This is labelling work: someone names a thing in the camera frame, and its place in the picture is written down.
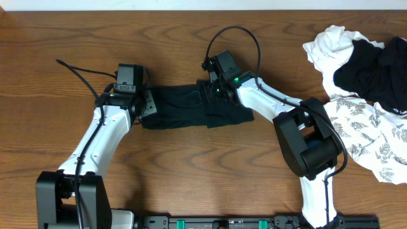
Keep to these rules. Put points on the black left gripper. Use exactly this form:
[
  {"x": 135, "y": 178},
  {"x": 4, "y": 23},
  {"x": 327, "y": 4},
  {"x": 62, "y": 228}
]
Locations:
[{"x": 150, "y": 105}]

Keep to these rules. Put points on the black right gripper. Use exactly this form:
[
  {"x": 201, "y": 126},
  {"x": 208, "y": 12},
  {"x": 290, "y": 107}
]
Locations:
[{"x": 206, "y": 86}]

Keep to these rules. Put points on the black t-shirt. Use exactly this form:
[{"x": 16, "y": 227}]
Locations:
[{"x": 186, "y": 105}]

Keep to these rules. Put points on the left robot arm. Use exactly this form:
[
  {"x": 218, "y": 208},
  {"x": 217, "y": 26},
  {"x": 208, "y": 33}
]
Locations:
[{"x": 74, "y": 196}]

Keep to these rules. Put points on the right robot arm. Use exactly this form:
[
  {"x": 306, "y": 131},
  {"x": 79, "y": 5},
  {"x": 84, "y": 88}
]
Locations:
[{"x": 307, "y": 139}]

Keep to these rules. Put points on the white fern-print cloth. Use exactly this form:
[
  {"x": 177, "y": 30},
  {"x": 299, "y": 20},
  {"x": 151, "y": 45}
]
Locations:
[{"x": 374, "y": 138}]

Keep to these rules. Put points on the black garment in pile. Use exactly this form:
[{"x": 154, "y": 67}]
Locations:
[{"x": 376, "y": 74}]

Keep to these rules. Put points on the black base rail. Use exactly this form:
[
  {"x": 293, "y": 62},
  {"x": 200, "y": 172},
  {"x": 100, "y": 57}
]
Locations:
[{"x": 260, "y": 222}]

